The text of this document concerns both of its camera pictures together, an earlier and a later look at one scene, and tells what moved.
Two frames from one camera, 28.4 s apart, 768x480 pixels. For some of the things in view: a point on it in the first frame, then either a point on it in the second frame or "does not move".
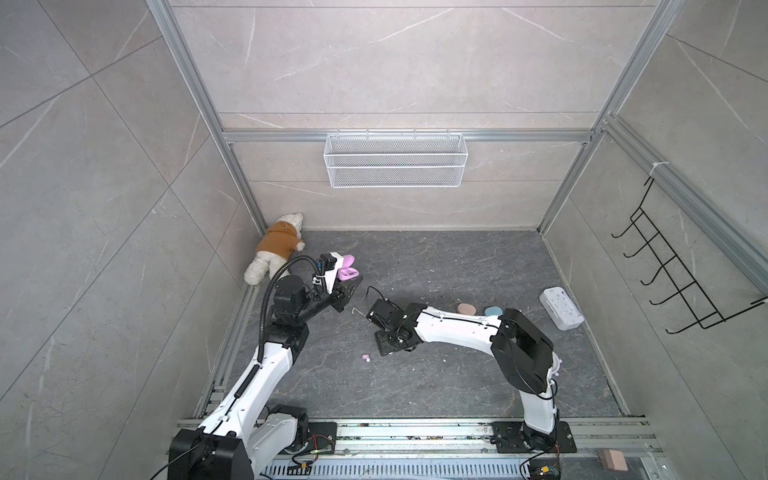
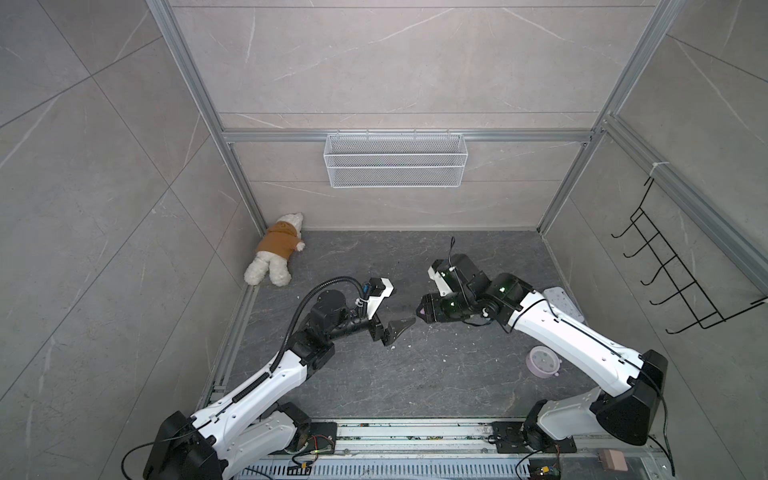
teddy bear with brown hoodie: x=276 y=248 does not move
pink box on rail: x=614 y=460 does not move
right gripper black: x=383 y=346 → x=432 y=311
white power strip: x=563 y=311 does not move
